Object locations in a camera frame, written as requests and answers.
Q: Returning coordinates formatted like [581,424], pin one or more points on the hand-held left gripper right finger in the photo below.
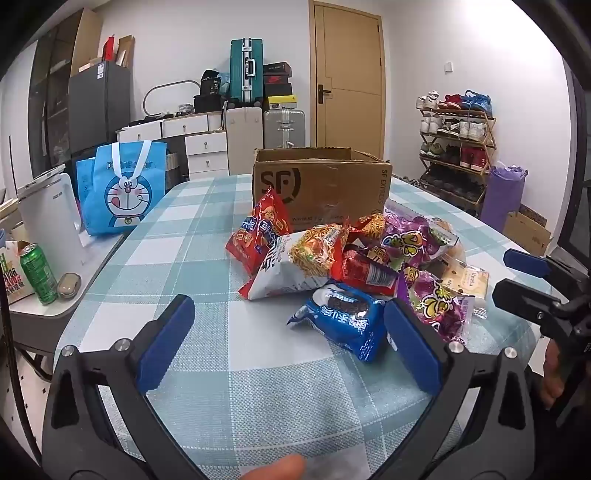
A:
[411,346]

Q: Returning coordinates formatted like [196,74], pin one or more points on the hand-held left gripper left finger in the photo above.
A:
[166,344]

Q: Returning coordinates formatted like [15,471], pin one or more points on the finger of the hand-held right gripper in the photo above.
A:
[524,261]
[521,295]

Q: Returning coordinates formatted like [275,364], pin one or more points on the purple candy bag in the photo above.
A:
[415,240]
[434,304]

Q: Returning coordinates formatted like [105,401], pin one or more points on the beige snack packet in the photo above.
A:
[467,281]

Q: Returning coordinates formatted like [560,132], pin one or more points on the blue cookie packet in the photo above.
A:
[346,323]

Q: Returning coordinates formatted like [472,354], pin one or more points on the small red snack packet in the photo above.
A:
[364,272]

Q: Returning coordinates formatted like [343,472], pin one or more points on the red biscuit snack bag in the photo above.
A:
[258,230]

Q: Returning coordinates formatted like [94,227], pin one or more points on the person's right hand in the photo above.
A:
[551,378]

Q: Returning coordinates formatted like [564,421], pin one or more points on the person's left hand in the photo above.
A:
[272,468]

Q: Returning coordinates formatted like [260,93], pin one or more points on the small brown cardboard box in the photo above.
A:
[526,230]

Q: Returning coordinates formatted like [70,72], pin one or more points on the grey side table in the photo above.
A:
[97,258]

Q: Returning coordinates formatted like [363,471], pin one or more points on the small beige case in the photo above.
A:
[69,285]

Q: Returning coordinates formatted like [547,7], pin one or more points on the shoe rack with shoes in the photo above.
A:
[461,129]

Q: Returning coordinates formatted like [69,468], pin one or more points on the green drink can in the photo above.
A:
[37,274]

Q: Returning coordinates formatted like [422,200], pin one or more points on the blue cartoon tote bag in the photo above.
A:
[127,194]

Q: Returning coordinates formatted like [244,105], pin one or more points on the colourful lettered paper box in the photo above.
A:
[13,281]

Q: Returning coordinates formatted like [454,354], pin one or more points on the white appliance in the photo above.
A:
[51,221]

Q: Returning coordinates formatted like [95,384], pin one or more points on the woven basket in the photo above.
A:
[173,167]

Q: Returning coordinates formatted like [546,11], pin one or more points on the white chest of drawers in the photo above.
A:
[206,154]

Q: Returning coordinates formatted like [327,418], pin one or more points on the white low drawer cabinet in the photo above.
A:
[152,127]

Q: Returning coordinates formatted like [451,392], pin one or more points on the beige suitcase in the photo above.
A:
[244,138]

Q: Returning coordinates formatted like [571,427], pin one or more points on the grey refrigerator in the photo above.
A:
[99,110]

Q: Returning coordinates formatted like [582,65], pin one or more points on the black storage box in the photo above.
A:
[208,104]

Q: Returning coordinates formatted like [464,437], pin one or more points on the silver suitcase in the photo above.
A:
[284,129]

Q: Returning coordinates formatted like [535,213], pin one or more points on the wooden door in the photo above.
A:
[351,78]

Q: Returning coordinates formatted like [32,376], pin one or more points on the grey arched tube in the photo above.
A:
[159,86]

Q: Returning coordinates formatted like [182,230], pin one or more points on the black bag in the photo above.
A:
[210,83]

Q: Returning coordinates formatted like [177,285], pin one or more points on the yellow black shoe box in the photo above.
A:
[281,102]

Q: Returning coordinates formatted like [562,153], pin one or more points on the dark tall cabinet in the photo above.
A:
[51,92]

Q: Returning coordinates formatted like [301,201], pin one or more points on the teal suitcase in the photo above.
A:
[246,69]

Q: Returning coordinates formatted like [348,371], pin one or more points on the black red logo shoe box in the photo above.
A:
[278,80]

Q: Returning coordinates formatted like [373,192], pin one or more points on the red gift box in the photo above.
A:
[109,48]

